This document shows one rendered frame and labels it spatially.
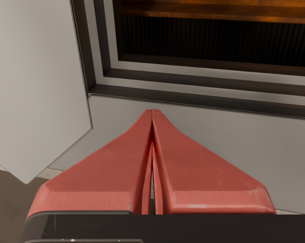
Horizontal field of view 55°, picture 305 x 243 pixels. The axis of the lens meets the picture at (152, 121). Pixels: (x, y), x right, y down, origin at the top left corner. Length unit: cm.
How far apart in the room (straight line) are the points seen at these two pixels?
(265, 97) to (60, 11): 15
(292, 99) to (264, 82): 2
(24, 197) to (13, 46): 198
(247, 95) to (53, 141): 17
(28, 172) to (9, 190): 189
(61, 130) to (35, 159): 6
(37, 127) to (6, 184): 191
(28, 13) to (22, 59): 4
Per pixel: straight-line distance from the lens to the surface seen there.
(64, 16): 21
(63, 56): 22
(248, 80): 23
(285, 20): 33
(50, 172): 64
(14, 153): 32
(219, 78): 23
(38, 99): 26
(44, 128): 27
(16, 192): 219
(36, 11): 22
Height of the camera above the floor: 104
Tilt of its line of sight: 52 degrees down
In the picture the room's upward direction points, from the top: 156 degrees counter-clockwise
